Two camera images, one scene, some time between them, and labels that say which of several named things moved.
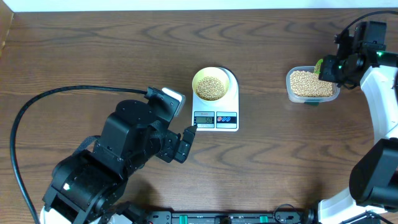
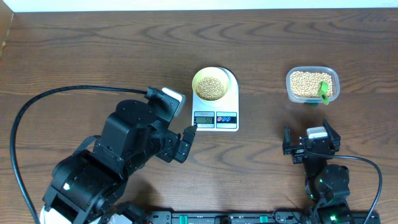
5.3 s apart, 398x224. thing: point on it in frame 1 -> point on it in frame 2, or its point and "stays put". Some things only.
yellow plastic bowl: x=210 y=83 stays put
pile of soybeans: x=305 y=83 stays put
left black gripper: x=167 y=150 stays put
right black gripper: x=326 y=73 -> x=334 y=139
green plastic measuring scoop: x=317 y=67 -> x=323 y=91
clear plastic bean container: x=304 y=85 stays put
